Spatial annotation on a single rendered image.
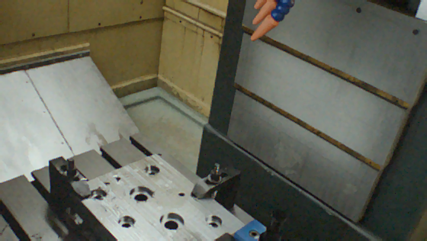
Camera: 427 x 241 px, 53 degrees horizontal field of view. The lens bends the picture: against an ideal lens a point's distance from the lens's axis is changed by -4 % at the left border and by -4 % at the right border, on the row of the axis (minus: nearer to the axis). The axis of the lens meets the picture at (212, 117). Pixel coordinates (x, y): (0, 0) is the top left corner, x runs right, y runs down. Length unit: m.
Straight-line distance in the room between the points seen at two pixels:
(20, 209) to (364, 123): 0.79
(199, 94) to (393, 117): 1.13
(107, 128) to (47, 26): 0.44
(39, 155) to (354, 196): 0.98
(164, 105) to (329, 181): 1.12
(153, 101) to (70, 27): 0.56
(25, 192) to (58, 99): 0.65
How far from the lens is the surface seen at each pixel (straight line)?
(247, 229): 0.56
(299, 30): 1.07
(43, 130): 1.59
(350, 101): 1.04
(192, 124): 1.96
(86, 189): 0.94
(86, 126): 1.63
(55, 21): 1.75
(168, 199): 0.94
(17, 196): 1.09
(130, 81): 2.06
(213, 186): 0.96
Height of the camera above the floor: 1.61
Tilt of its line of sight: 30 degrees down
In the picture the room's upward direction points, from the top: 10 degrees clockwise
